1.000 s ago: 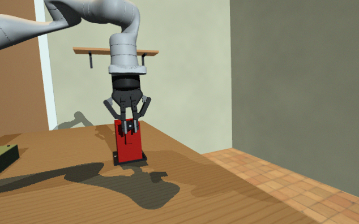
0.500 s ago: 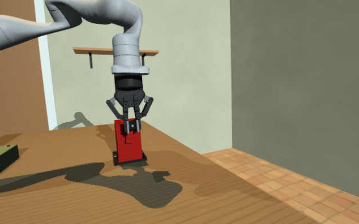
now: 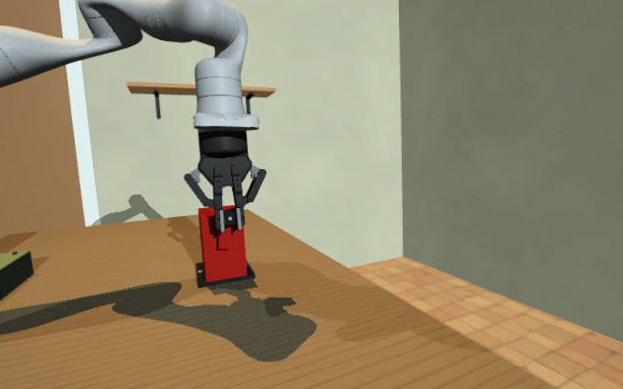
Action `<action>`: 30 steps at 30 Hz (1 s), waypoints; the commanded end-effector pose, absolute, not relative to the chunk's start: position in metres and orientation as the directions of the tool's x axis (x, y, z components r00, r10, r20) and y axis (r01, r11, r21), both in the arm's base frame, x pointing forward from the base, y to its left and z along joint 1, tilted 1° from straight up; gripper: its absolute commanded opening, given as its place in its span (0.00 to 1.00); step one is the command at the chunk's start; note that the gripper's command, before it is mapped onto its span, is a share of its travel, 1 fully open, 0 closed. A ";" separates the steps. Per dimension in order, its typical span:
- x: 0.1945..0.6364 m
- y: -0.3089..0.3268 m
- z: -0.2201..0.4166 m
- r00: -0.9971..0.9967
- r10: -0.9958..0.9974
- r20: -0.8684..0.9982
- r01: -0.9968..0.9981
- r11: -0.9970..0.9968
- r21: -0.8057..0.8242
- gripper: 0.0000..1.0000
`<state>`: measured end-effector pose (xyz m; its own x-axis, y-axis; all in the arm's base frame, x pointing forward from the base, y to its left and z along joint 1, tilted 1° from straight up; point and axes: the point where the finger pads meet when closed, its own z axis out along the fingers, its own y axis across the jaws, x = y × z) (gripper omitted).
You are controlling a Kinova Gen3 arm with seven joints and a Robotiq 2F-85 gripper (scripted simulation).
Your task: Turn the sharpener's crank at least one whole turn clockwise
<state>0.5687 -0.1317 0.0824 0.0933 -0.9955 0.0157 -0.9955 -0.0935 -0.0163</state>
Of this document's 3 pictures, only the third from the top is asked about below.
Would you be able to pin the red block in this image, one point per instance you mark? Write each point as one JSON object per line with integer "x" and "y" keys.
{"x": 225, "y": 255}

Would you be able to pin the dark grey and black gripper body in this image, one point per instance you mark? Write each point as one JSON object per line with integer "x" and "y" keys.
{"x": 224, "y": 149}

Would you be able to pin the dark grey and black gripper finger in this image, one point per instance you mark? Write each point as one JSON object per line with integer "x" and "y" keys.
{"x": 192, "y": 179}
{"x": 258, "y": 176}

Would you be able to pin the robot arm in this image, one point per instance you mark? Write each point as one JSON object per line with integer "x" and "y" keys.
{"x": 218, "y": 23}

